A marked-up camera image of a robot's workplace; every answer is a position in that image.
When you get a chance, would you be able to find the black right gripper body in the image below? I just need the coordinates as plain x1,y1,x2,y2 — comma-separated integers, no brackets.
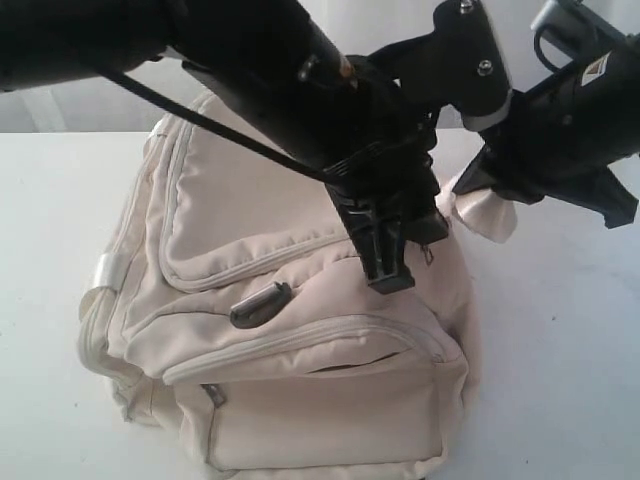
481,74,639,229

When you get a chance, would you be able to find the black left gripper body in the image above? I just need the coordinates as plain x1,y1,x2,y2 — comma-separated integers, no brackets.
279,54,441,251

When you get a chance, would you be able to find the cream fabric duffel bag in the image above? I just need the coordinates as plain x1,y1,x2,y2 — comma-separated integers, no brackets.
79,89,516,480

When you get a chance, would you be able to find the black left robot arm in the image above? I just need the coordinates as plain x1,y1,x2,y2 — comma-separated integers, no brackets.
1,1,448,294

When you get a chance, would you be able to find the white backdrop curtain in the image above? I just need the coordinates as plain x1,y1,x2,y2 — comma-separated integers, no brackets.
1,0,548,133

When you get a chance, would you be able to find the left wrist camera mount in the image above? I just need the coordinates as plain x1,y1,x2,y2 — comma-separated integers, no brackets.
368,1,513,132

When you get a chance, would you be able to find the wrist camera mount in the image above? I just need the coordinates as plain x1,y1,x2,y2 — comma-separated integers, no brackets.
531,1,608,73
368,1,513,132

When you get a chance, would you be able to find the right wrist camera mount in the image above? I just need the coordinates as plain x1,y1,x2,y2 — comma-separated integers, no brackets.
531,1,608,73

